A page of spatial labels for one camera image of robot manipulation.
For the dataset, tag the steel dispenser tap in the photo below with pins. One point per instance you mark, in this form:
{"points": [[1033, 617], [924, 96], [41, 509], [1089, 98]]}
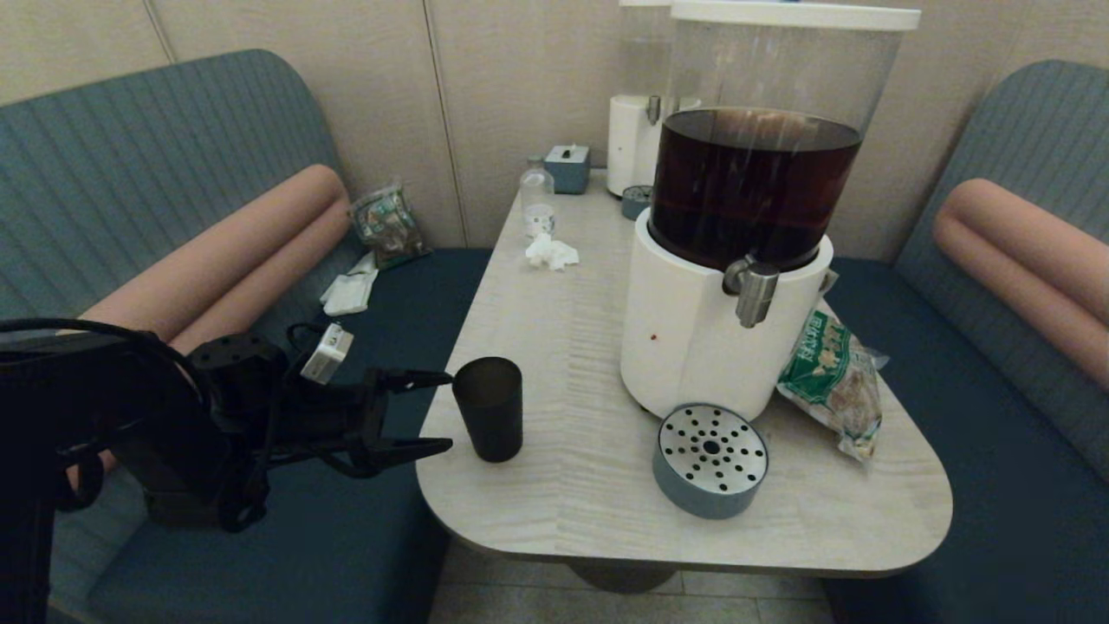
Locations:
{"points": [[754, 290]]}

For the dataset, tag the clear plastic bottle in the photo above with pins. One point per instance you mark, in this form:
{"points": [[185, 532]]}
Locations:
{"points": [[537, 199]]}

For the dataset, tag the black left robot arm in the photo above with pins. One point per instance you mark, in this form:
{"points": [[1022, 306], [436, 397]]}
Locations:
{"points": [[156, 425]]}

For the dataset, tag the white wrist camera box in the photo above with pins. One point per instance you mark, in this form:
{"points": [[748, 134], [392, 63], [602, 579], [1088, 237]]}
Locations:
{"points": [[327, 354]]}

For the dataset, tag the dark plastic cup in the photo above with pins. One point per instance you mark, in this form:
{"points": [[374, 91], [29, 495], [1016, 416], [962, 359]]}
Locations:
{"points": [[489, 407]]}

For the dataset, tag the blue-grey tissue box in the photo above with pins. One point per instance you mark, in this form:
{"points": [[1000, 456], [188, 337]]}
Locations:
{"points": [[567, 169]]}

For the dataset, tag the white napkin pack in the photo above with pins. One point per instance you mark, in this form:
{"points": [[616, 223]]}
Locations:
{"points": [[348, 293]]}

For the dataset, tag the pink cylindrical bolster cushion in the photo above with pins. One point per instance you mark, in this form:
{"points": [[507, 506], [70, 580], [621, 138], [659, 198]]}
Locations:
{"points": [[251, 243], [1022, 251]]}

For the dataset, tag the large white tea dispenser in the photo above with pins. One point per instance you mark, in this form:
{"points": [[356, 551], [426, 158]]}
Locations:
{"points": [[693, 338]]}

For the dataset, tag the small round drip tray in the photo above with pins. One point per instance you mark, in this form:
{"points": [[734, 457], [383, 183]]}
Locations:
{"points": [[635, 204]]}

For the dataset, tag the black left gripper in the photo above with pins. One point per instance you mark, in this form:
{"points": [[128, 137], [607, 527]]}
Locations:
{"points": [[333, 420]]}

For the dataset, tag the round blue-grey perforated drip tray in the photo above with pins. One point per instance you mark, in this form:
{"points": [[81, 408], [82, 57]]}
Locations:
{"points": [[706, 485]]}

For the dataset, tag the crumpled white tissue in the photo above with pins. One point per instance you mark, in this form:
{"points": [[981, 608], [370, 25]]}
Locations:
{"points": [[550, 251]]}

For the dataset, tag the green label snack bag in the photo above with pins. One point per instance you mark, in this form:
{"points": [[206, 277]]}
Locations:
{"points": [[836, 390]]}

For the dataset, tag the small white drink dispenser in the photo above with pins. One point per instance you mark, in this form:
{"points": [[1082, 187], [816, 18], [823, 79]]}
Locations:
{"points": [[631, 139]]}

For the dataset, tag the bronze table pedestal base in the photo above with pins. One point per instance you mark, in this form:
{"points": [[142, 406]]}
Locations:
{"points": [[624, 579]]}

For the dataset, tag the dark snack bag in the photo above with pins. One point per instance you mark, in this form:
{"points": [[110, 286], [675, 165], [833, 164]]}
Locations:
{"points": [[388, 227]]}

